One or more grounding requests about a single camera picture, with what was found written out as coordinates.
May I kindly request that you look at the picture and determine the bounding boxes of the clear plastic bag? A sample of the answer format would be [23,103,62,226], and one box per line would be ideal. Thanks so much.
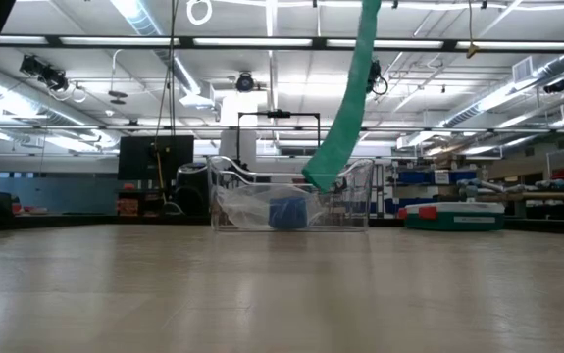
[214,184,328,231]

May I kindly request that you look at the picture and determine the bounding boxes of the blue bandage roll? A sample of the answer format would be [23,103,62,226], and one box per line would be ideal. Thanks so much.
[267,196,309,230]

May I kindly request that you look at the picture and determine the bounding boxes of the blue storage bins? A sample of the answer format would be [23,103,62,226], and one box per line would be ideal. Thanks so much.
[392,169,479,187]

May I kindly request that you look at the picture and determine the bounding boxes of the wooden workbench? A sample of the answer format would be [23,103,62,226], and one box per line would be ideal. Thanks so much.
[475,190,564,220]

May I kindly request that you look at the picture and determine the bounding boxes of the white ceiling vent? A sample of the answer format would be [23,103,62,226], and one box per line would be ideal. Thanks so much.
[511,56,536,84]

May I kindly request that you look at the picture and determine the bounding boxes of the yellow hanging plug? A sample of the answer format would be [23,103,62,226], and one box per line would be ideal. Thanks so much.
[465,0,481,60]

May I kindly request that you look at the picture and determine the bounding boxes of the orange storage boxes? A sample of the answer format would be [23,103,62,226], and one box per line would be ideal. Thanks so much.
[116,183,140,217]

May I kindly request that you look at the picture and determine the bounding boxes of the silver ventilation duct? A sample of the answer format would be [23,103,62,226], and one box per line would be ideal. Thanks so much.
[440,51,564,128]

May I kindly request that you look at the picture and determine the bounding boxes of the black monitor screen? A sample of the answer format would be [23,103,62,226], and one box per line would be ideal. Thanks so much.
[117,134,195,181]

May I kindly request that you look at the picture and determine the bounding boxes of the black background station frame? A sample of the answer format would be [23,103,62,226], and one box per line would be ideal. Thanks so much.
[235,110,323,174]

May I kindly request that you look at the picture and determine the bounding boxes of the overhead light bar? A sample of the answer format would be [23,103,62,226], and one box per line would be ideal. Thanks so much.
[0,33,564,54]

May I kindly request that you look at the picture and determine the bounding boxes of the teal elastic bandage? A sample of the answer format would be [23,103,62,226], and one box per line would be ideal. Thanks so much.
[301,0,384,194]

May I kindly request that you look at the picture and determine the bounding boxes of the black rounded chair back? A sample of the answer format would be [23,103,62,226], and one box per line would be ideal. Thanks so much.
[175,163,213,218]

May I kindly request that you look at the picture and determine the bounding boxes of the black aluminium frame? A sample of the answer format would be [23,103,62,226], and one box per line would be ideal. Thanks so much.
[0,214,564,237]

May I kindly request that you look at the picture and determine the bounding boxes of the black hanging cable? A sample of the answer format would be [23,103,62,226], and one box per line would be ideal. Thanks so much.
[153,0,179,207]

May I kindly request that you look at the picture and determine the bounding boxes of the clear plastic bin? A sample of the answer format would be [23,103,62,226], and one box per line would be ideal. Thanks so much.
[206,155,376,233]

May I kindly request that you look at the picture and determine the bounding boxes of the white cable loop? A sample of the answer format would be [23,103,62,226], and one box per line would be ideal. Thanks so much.
[185,0,213,26]

